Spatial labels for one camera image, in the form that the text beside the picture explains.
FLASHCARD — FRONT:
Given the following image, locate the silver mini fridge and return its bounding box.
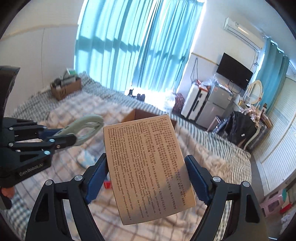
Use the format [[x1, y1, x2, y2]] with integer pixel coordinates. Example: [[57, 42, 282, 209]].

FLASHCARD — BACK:
[[196, 84, 233, 128]]

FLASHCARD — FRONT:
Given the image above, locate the blue white tissue pack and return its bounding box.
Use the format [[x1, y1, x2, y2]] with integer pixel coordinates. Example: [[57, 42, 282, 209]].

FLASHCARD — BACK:
[[77, 150, 96, 169]]

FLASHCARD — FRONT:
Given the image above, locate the narrow teal curtain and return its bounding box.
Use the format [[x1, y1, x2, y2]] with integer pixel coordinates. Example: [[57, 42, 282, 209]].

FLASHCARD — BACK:
[[256, 38, 290, 114]]

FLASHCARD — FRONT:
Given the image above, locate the white dressing table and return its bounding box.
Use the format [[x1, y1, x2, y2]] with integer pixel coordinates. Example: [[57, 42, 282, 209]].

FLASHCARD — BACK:
[[232, 100, 248, 113]]

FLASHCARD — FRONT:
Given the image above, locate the white wall air conditioner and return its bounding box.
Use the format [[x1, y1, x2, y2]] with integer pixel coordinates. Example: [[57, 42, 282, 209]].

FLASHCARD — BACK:
[[224, 18, 264, 52]]

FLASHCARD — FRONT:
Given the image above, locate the chair with black jacket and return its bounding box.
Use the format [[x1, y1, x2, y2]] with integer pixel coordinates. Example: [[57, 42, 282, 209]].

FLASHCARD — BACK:
[[211, 111, 258, 150]]

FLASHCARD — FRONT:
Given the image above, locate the black wall television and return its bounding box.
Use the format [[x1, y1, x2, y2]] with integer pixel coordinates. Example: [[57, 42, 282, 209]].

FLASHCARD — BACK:
[[216, 53, 253, 90]]

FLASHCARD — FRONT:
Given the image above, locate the clear jar blue red label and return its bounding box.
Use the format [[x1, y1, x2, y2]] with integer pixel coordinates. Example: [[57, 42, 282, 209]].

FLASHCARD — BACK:
[[103, 173, 112, 189]]

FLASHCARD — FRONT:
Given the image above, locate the dark patterned bag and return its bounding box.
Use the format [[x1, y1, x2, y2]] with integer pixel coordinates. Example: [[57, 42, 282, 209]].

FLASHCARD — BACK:
[[173, 93, 185, 113]]

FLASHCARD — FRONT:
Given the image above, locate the white suitcase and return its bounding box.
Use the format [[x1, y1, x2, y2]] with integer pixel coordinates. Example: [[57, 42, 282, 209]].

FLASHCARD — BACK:
[[181, 84, 208, 121]]

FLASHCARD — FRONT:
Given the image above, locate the open brown cardboard box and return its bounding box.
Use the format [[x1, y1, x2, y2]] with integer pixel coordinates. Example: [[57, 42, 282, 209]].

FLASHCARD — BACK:
[[116, 109, 177, 138]]

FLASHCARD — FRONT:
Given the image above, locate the oval white vanity mirror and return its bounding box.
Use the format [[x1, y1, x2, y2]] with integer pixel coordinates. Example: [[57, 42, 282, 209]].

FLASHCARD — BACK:
[[245, 80, 263, 105]]

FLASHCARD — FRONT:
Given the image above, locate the brown printed medicine box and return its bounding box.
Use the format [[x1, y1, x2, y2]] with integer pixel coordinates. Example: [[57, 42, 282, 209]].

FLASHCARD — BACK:
[[103, 124, 196, 225]]

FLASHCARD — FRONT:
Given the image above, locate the white louvered wardrobe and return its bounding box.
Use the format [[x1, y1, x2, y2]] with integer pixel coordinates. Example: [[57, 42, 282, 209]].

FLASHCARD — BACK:
[[252, 75, 295, 196]]

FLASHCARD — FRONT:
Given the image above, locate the large teal window curtain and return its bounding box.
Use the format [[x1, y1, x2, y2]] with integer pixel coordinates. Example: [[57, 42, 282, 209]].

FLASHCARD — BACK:
[[74, 1, 205, 91]]

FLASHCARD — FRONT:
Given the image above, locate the small cardboard box with clutter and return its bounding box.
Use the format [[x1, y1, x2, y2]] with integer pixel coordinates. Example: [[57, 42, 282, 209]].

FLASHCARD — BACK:
[[50, 77, 82, 101]]

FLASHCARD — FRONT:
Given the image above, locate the green checked bed sheet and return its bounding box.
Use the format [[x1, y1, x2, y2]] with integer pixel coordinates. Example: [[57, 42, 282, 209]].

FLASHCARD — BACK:
[[1, 73, 251, 240]]

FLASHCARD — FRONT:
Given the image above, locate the pink plastic stool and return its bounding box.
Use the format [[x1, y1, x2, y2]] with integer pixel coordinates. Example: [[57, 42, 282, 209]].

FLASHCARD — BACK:
[[260, 194, 285, 217]]

